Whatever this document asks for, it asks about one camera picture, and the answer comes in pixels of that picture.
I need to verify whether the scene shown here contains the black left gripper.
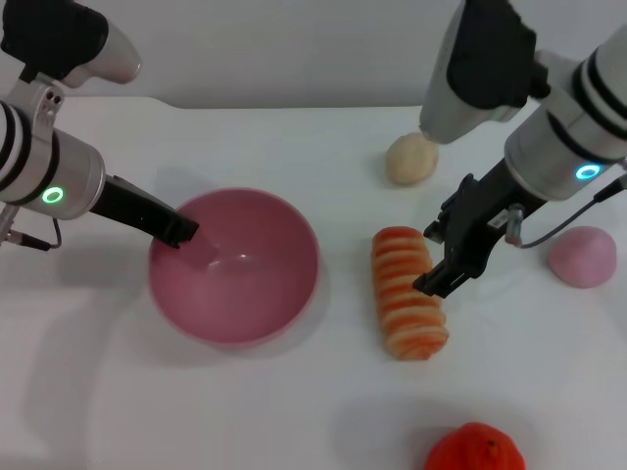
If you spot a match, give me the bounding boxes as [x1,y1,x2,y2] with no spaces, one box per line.
[90,174,220,271]

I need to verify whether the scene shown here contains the pink round bun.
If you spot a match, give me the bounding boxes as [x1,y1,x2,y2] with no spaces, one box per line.
[547,225,617,289]

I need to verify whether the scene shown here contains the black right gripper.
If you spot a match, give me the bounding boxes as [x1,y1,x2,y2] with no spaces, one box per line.
[413,159,540,299]

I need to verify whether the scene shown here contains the orange striped bread roll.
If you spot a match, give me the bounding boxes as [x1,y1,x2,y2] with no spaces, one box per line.
[371,225,451,361]

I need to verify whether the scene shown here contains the beige round bun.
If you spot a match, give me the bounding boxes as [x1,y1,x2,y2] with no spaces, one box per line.
[384,131,440,186]

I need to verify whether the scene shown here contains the pink plastic bowl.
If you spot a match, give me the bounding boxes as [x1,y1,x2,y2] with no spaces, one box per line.
[146,188,322,352]

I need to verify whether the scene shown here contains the right arm cable with connector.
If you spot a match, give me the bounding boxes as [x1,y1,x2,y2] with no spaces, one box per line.
[506,161,627,249]

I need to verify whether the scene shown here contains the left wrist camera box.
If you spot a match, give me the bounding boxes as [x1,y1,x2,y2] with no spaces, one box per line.
[0,0,143,89]

